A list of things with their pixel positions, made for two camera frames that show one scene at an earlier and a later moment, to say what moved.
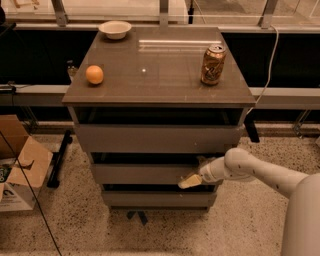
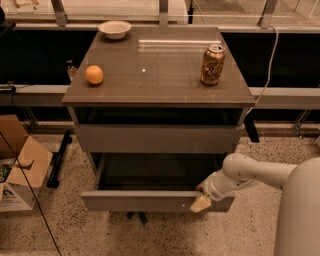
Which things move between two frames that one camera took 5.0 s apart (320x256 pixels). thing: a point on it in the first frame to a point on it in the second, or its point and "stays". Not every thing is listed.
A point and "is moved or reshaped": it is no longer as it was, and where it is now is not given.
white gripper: [206, 174] to [210, 189]
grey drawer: [142, 173] is moved or reshaped
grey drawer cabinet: [152, 104] stays
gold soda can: [212, 64] stays
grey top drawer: [160, 138] stays
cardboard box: [34, 161] stays
